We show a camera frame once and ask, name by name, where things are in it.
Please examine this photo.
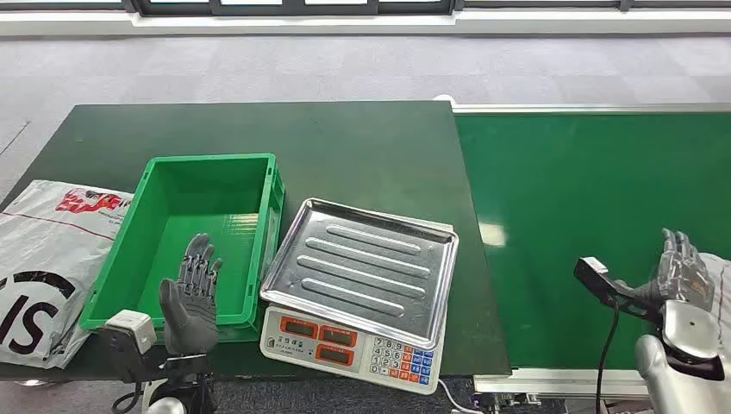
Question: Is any black camera bracket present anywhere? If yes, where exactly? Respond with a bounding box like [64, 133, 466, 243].
[573, 257, 666, 324]
[97, 325, 210, 385]

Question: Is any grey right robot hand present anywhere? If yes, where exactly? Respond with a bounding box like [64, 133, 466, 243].
[629, 228, 716, 313]

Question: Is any white scale power cable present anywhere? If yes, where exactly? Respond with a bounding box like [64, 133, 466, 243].
[436, 379, 486, 414]

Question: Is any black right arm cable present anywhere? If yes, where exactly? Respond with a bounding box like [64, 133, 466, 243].
[595, 294, 622, 414]

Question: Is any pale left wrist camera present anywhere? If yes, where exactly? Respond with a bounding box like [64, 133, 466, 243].
[104, 309, 158, 354]

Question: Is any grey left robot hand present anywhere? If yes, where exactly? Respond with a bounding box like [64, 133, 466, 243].
[158, 233, 224, 356]

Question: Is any steel scale tray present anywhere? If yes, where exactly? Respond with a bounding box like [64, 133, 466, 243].
[259, 198, 459, 351]

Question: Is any large white courier bag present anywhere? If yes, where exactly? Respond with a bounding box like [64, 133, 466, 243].
[0, 179, 135, 370]

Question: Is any green conveyor belt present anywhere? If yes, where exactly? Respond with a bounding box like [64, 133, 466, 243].
[433, 94, 731, 401]

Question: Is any black right camera bracket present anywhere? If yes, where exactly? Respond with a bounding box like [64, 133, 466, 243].
[573, 257, 666, 324]

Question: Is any black left camera bracket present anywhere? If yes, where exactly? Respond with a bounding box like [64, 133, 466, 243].
[97, 325, 210, 385]

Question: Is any white electronic scale body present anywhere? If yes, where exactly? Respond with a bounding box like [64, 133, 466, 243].
[259, 304, 447, 396]

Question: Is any green plastic crate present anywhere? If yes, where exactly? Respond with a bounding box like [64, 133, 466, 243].
[78, 153, 285, 344]

